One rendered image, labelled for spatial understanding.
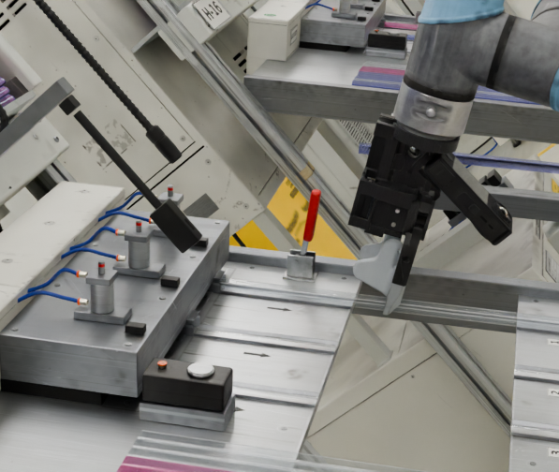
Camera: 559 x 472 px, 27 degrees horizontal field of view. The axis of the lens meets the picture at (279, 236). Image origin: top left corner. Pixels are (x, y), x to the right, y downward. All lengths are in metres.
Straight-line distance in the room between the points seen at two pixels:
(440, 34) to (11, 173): 0.50
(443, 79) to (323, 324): 0.29
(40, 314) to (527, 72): 0.52
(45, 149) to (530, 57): 0.59
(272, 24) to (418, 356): 0.70
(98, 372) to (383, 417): 1.33
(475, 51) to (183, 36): 1.03
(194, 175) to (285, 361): 1.08
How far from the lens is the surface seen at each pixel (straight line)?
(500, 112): 2.10
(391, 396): 2.33
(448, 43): 1.16
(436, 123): 1.19
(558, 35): 1.18
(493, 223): 1.23
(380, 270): 1.26
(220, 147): 2.23
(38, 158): 1.41
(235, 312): 1.28
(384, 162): 1.22
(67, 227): 1.29
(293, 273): 1.36
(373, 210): 1.22
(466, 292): 1.37
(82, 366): 1.09
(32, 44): 2.27
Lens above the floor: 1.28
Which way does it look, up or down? 9 degrees down
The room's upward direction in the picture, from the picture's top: 41 degrees counter-clockwise
